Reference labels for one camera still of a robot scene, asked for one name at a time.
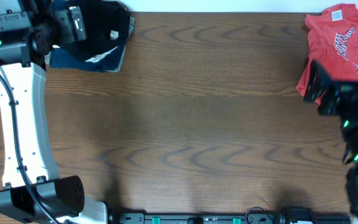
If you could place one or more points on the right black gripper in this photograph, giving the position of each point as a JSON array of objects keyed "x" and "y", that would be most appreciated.
[{"x": 331, "y": 97}]

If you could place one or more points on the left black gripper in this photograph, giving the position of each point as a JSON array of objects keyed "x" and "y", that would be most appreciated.
[{"x": 105, "y": 23}]

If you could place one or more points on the black hydrogen t-shirt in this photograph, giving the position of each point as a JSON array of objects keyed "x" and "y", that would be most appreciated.
[{"x": 106, "y": 25}]

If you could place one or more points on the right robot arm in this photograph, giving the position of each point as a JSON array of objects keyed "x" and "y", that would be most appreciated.
[{"x": 348, "y": 115}]

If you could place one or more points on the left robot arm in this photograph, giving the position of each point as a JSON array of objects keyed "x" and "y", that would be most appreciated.
[{"x": 33, "y": 189}]

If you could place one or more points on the navy folded garment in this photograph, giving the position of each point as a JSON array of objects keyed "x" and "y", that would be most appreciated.
[{"x": 107, "y": 26}]

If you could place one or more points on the red printed t-shirt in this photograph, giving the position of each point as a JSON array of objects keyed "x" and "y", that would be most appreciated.
[{"x": 333, "y": 42}]

